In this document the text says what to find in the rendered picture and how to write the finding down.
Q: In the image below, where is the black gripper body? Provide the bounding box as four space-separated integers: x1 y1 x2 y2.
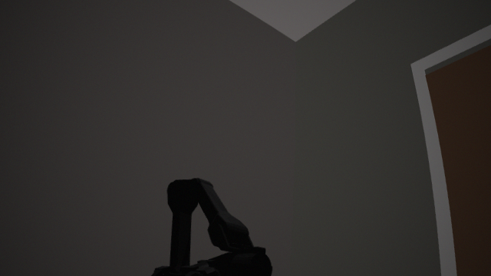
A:
155 258 225 276

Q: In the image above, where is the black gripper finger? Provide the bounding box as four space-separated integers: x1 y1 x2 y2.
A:
151 269 163 276
185 271 201 276

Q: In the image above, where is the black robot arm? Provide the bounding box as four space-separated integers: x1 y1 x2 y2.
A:
167 178 272 276

